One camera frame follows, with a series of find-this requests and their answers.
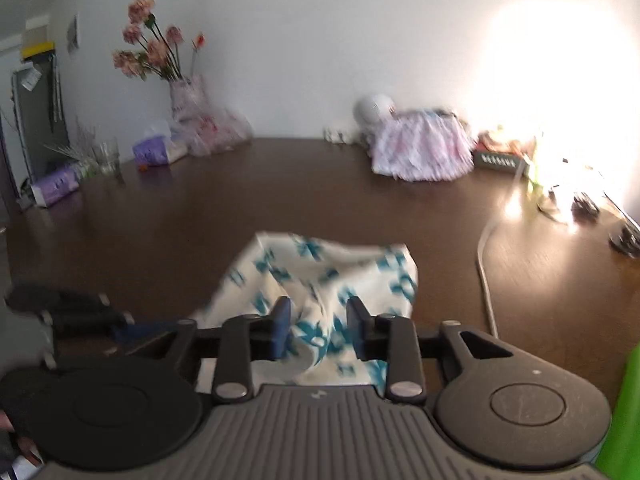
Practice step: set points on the person's left hand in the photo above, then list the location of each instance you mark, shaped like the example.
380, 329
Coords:
27, 451

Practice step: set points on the phone holder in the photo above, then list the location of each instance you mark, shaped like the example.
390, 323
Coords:
627, 239

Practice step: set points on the drinking glass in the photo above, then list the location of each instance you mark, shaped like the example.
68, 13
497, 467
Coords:
107, 157

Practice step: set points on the pale bottle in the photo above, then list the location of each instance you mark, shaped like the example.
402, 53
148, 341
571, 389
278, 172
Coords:
535, 175

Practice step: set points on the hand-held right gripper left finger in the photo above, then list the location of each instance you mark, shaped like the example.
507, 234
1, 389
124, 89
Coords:
282, 325

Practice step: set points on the pink ruffled garment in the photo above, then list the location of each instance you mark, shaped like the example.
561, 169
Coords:
422, 147

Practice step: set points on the white robot speaker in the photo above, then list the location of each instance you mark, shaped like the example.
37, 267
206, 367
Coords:
372, 110

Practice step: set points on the dark labelled box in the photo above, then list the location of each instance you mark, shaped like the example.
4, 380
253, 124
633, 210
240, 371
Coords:
497, 160

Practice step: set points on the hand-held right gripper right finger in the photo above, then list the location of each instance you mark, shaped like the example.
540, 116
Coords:
356, 327

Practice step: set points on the yellow box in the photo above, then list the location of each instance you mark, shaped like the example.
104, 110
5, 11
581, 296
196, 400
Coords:
37, 50

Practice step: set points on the artificial rose bouquet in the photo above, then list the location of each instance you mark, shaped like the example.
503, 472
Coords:
155, 47

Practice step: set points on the purple wipes packet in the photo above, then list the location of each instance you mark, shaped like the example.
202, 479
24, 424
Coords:
55, 187

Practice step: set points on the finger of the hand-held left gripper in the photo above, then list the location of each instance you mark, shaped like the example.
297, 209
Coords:
55, 300
142, 335

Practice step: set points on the green box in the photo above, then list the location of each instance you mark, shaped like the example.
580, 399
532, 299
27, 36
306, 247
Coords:
622, 420

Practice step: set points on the dark cabinet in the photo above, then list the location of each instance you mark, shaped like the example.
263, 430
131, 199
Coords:
40, 120

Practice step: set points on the clear plastic bag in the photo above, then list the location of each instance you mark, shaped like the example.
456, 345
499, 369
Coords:
217, 130

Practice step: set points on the dried twigs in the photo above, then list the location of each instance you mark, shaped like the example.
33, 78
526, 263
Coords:
75, 150

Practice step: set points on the small electronic device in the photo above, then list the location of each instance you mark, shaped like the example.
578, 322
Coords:
585, 204

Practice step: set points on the patterned flower vase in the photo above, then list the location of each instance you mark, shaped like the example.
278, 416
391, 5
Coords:
187, 97

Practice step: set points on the white teal floral garment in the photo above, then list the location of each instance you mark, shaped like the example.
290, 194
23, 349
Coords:
325, 270

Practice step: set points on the purple tissue pack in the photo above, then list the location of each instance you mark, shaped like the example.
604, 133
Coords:
152, 150

